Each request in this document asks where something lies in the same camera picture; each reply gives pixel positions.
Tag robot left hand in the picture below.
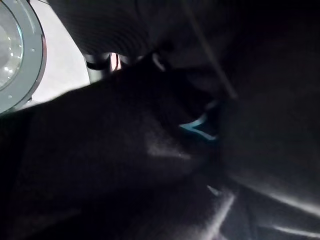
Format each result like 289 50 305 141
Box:
47 0 320 106

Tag dark garment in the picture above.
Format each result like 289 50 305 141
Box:
0 62 320 240

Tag white washing machine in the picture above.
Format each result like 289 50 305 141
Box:
23 0 126 110

